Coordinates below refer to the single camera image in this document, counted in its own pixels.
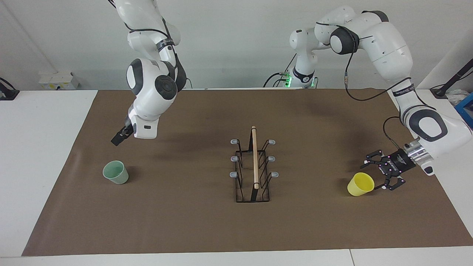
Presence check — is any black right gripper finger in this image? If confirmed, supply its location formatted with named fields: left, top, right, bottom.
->
left=111, top=129, right=128, bottom=146

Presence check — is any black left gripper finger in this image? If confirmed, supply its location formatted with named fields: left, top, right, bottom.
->
left=361, top=149, right=391, bottom=171
left=373, top=172, right=406, bottom=191

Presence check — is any yellow cup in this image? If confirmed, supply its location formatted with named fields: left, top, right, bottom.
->
left=347, top=172, right=375, bottom=197

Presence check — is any pale green cup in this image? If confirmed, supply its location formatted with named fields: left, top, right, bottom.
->
left=102, top=160, right=129, bottom=185

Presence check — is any blue box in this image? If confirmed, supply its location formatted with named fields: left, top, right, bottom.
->
left=455, top=92, right=473, bottom=130

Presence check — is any crumpled clear plastic bag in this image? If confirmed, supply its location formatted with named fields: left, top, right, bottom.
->
left=446, top=90, right=469, bottom=107

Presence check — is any white power socket box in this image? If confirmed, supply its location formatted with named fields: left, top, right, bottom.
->
left=38, top=71, right=80, bottom=90

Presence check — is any brown table mat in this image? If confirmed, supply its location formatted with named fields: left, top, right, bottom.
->
left=21, top=88, right=473, bottom=257

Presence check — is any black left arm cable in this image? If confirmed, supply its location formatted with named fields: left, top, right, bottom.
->
left=344, top=35, right=418, bottom=149

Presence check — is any black clamp mount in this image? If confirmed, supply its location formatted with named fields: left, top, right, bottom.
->
left=0, top=77, right=20, bottom=101

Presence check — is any black wire cup rack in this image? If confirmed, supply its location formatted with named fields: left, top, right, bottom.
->
left=230, top=126, right=279, bottom=203

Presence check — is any black left base cable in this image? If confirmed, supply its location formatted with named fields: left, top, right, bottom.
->
left=263, top=55, right=298, bottom=88

